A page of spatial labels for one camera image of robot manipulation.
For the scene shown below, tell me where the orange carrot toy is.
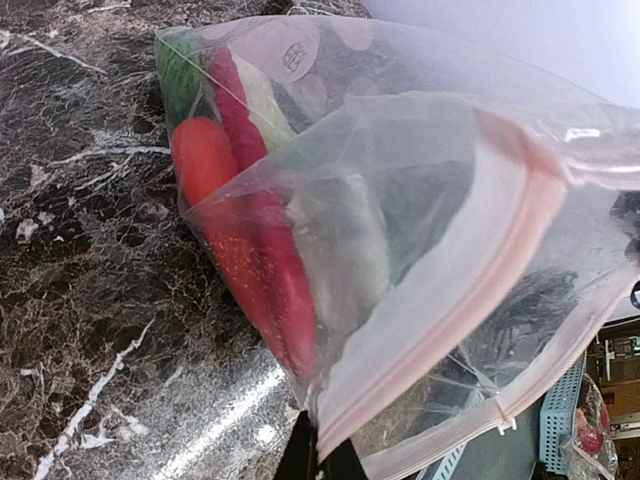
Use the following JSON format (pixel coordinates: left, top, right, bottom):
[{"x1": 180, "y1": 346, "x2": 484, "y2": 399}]
[{"x1": 172, "y1": 116, "x2": 296, "y2": 372}]

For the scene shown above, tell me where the red chili pepper toy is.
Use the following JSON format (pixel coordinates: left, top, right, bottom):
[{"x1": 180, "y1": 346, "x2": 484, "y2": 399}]
[{"x1": 207, "y1": 47, "x2": 319, "y2": 381}]

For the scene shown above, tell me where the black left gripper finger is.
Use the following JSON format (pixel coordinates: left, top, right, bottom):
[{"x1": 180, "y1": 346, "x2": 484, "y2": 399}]
[{"x1": 284, "y1": 408, "x2": 369, "y2": 480}]

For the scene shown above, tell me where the green bok choy toy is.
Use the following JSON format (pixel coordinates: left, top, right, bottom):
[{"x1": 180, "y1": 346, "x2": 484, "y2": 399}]
[{"x1": 154, "y1": 31, "x2": 296, "y2": 151}]

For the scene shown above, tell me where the bag of red items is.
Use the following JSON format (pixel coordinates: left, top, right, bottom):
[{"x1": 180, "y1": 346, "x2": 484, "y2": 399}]
[{"x1": 560, "y1": 374, "x2": 619, "y2": 480}]

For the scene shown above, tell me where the blue perforated background basket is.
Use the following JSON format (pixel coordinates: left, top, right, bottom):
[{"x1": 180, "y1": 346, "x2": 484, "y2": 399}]
[{"x1": 416, "y1": 353, "x2": 586, "y2": 479}]

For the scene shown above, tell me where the clear zip top bag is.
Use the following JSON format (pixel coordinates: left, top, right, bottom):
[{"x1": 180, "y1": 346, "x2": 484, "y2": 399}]
[{"x1": 155, "y1": 15, "x2": 639, "y2": 479}]

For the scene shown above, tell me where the white garlic toy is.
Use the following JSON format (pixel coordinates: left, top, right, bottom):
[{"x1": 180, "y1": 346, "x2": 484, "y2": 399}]
[{"x1": 286, "y1": 174, "x2": 391, "y2": 326}]

